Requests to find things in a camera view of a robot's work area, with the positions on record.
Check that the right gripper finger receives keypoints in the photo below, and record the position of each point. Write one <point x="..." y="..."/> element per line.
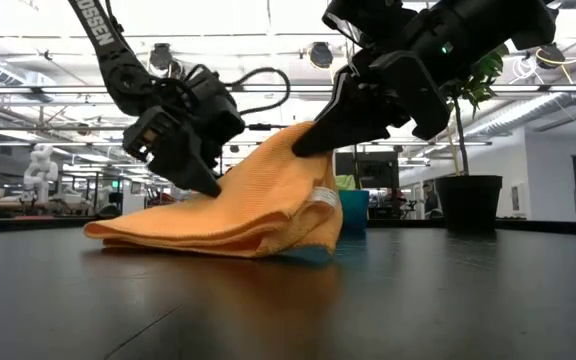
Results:
<point x="348" y="120"/>
<point x="413" y="95"/>

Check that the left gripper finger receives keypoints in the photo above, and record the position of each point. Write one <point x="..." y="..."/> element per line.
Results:
<point x="213" y="157"/>
<point x="183" y="165"/>

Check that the green microfiber towel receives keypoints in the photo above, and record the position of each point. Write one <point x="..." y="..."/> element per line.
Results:
<point x="345" y="182"/>

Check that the orange microfiber towel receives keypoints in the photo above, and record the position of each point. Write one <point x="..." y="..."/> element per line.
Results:
<point x="248" y="210"/>

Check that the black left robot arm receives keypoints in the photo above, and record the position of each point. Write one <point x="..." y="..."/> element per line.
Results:
<point x="113" y="55"/>

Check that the green leafy plant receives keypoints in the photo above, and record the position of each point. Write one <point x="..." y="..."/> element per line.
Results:
<point x="478" y="75"/>

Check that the black cabinet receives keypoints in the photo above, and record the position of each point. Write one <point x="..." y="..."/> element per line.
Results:
<point x="375" y="170"/>

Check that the blue plastic bin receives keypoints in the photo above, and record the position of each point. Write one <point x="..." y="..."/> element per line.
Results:
<point x="354" y="210"/>

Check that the person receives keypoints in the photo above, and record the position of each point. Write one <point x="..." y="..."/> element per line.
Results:
<point x="429" y="200"/>

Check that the black plant pot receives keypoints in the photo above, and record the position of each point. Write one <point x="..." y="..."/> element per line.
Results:
<point x="468" y="200"/>

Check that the white robot figure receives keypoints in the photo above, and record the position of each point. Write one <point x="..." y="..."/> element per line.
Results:
<point x="40" y="172"/>

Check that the long ceiling light bar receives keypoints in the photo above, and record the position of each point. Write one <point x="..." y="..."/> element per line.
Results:
<point x="43" y="89"/>

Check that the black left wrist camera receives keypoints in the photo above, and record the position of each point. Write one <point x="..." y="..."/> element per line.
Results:
<point x="145" y="132"/>

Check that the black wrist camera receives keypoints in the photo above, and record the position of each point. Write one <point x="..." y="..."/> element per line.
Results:
<point x="368" y="20"/>
<point x="145" y="132"/>

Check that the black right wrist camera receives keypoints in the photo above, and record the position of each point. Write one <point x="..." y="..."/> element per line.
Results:
<point x="368" y="20"/>

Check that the white ventilation duct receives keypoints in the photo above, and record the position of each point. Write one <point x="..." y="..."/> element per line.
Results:
<point x="518" y="115"/>

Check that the black aluminium table frame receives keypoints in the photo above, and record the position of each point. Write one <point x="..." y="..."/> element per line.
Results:
<point x="28" y="224"/>

